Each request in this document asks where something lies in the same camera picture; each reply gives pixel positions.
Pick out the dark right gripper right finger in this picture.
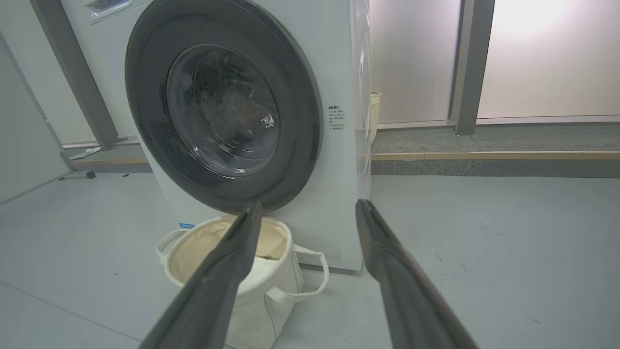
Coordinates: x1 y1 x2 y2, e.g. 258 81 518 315
355 199 480 349

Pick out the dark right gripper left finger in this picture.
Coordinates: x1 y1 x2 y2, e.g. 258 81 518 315
139 201 264 349

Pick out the round dark glass washer door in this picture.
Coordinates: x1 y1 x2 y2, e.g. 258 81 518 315
125 0 323 214

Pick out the white front-load washing machine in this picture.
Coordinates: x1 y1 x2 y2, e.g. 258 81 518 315
61 0 372 274

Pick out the cream fabric laundry basket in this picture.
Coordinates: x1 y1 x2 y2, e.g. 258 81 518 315
155 215 330 349

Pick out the round drain filter cover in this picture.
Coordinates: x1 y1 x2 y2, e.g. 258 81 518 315
300 238 341 265

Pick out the white woven plastic basket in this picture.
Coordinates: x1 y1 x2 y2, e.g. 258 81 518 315
371 91 382 144

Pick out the black printed text label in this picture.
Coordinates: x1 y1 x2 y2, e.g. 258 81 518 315
327 104 346 131

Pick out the white rolling partition panel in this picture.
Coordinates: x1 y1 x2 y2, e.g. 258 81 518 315
0 32 96 205

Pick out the grey metal frame post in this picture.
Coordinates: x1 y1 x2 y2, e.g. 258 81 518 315
449 0 496 136
30 0 120 151

